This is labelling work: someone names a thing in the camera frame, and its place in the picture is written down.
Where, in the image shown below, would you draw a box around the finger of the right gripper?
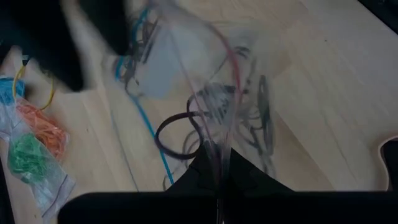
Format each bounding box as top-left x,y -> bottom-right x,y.
0,0 -> 85,91
79,0 -> 132,57

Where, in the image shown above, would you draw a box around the dark rubber bands pile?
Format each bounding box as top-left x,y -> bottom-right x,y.
124,18 -> 249,190

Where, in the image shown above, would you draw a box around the yellow cable coil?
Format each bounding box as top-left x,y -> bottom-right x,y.
11,63 -> 56,111

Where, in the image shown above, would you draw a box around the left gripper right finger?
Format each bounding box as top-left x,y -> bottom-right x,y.
221,147 -> 398,224

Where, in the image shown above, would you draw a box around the green rubber bands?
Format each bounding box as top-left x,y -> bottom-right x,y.
7,133 -> 47,183

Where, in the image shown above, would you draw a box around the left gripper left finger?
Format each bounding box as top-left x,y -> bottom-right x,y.
58,145 -> 219,224

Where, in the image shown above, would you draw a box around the orange rubber bands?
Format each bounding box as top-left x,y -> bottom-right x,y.
16,103 -> 69,160

